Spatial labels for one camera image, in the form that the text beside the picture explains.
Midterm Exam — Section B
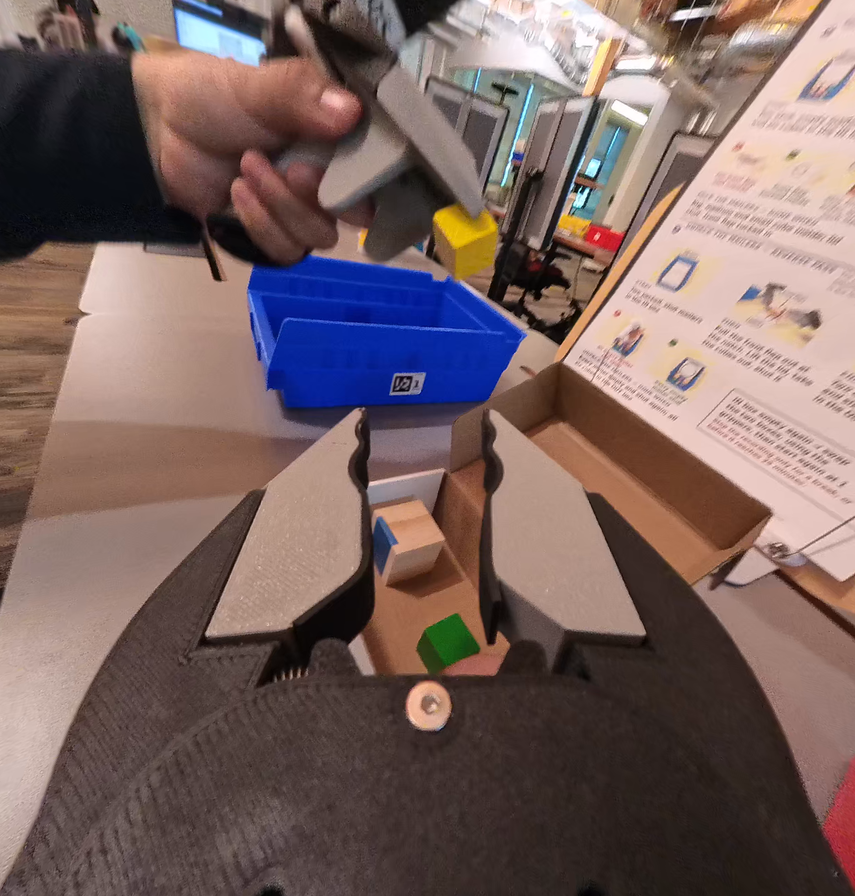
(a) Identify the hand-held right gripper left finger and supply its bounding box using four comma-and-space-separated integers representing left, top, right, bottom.
203, 408, 376, 655

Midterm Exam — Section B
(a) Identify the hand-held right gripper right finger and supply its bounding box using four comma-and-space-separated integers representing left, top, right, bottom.
478, 409, 648, 673

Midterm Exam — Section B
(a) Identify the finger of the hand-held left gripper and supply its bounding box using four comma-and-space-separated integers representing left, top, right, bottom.
363, 178, 442, 262
319, 66, 486, 218

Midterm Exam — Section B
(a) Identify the yellow wooden cube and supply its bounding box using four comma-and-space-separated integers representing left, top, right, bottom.
432, 204, 500, 281

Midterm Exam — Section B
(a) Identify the white cardboard mailer box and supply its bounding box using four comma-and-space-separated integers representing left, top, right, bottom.
357, 363, 773, 676

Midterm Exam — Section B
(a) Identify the blue plastic bin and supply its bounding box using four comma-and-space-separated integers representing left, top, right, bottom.
247, 254, 528, 410

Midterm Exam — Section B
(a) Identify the large wooden cube blue face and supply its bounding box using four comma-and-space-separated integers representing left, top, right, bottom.
371, 498, 447, 585

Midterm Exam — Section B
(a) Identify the green wooden cube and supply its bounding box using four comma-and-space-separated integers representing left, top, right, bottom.
417, 613, 481, 674

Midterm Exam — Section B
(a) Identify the person's left hand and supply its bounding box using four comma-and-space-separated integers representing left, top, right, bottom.
132, 50, 372, 266

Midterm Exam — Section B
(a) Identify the framed monitor on stand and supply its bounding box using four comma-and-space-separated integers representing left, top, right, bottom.
427, 76, 510, 179
500, 94, 599, 253

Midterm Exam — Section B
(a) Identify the lit computer screen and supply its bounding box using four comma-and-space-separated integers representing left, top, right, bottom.
174, 0, 271, 67

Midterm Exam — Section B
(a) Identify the wooden table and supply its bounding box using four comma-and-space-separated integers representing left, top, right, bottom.
553, 231, 613, 270

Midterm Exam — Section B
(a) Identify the instruction sheet on stand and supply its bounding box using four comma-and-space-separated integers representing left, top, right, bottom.
555, 0, 855, 618

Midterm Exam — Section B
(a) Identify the printed instruction sheet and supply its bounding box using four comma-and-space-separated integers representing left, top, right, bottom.
563, 0, 855, 582

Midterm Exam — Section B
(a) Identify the red plastic bin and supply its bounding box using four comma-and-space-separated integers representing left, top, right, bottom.
822, 749, 855, 896

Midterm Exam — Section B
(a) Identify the metal wire sheet clip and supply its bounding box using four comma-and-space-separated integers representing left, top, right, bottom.
763, 504, 855, 562

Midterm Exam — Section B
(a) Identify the dark monitor with pale frame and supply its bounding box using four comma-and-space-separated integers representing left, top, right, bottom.
644, 133, 715, 232

